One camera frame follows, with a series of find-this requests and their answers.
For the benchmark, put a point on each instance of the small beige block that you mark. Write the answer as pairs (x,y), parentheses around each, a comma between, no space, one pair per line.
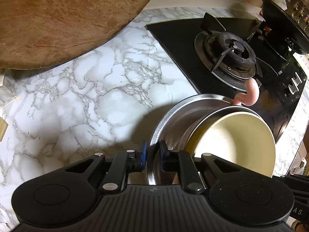
(3,129)

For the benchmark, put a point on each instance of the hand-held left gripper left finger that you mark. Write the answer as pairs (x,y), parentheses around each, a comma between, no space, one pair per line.
(144,151)

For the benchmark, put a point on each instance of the pink eared bowl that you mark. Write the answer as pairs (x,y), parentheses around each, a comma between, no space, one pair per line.
(251,96)

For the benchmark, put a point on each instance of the gas stove burner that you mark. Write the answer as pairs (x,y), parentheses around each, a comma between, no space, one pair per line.
(231,50)

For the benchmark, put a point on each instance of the black wok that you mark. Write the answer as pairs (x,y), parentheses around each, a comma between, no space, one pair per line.
(284,24)

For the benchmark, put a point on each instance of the black glass gas stove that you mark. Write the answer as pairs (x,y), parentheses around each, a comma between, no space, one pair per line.
(173,36)

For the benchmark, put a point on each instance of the round wooden cutting board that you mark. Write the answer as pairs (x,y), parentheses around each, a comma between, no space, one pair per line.
(60,17)

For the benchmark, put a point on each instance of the silver stove knob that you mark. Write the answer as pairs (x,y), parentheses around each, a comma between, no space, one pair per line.
(295,79)
(293,90)

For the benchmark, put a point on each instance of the cream bowl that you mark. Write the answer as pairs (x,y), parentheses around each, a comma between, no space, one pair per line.
(231,145)

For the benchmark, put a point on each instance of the person's right hand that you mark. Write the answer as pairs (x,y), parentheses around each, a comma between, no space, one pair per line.
(302,228)

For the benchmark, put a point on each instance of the white plastic bag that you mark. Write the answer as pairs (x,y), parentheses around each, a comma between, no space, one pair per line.
(278,1)

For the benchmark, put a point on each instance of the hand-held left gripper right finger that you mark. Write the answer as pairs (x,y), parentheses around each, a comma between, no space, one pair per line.
(162,159)

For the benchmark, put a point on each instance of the large stainless steel bowl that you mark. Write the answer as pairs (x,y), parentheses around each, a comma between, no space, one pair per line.
(173,125)

